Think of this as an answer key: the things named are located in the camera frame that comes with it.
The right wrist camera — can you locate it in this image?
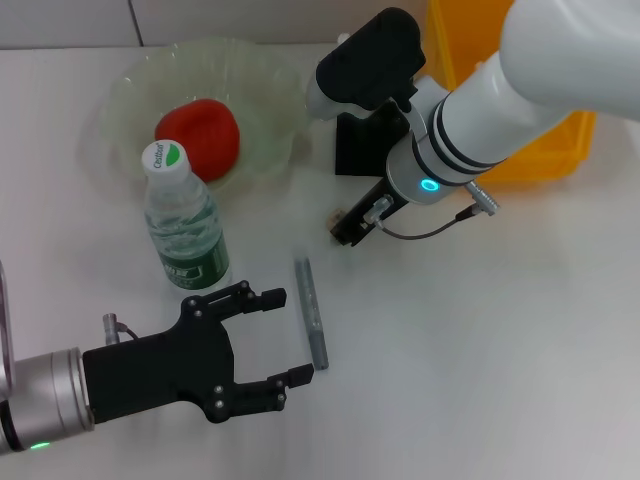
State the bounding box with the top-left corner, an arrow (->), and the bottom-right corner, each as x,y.
304,7 -> 427,121

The pale green glass fruit plate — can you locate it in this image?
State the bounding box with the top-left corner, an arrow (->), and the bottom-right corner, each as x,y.
99,37 -> 312,197

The black mesh pen holder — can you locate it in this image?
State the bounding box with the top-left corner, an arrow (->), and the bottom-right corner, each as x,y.
333,99 -> 416,179

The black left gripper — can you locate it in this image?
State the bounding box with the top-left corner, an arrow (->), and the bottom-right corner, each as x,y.
82,280 -> 315,425

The yellow plastic bin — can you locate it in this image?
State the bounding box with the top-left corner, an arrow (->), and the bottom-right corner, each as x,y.
424,0 -> 600,184

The clear bottle with green label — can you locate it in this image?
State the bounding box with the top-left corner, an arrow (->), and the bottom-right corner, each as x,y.
140,140 -> 233,292

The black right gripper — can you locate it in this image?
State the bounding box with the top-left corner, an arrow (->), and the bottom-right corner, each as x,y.
329,177 -> 409,248

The grey pen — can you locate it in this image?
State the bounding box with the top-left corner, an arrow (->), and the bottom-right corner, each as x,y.
293,257 -> 330,371

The red-orange fruit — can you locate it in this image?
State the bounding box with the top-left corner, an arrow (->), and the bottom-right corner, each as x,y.
154,98 -> 241,182

